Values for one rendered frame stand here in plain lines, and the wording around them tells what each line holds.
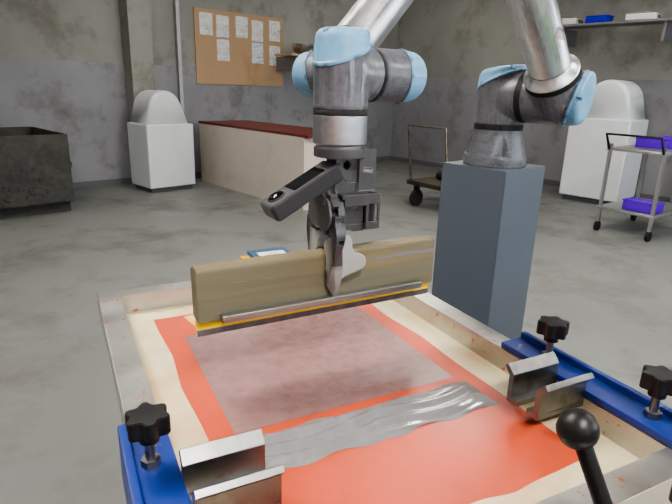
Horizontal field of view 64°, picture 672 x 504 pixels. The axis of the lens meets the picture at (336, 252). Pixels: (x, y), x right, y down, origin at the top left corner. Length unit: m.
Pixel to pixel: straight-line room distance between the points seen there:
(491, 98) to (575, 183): 6.66
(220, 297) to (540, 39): 0.79
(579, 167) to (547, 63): 6.74
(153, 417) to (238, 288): 0.24
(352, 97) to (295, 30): 8.82
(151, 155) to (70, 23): 1.86
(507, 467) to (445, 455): 0.07
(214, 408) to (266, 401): 0.07
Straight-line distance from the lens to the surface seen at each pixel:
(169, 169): 7.43
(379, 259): 0.82
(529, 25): 1.17
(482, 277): 1.37
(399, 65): 0.80
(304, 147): 6.16
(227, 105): 8.76
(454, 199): 1.38
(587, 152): 7.89
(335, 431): 0.71
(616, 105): 7.82
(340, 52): 0.73
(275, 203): 0.72
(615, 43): 8.94
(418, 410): 0.76
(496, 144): 1.35
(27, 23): 7.79
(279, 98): 9.30
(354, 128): 0.73
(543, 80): 1.26
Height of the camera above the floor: 1.37
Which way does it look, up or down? 17 degrees down
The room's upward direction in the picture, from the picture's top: 2 degrees clockwise
